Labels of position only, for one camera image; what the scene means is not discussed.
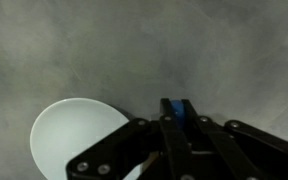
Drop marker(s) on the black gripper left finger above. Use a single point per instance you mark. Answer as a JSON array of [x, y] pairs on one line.
[[140, 150]]

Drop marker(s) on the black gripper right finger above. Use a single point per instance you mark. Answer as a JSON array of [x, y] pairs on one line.
[[237, 150]]

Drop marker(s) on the blue ceramic cup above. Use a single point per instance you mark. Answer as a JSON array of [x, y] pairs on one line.
[[177, 111]]

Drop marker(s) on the white plate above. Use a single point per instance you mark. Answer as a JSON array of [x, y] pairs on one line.
[[67, 133]]

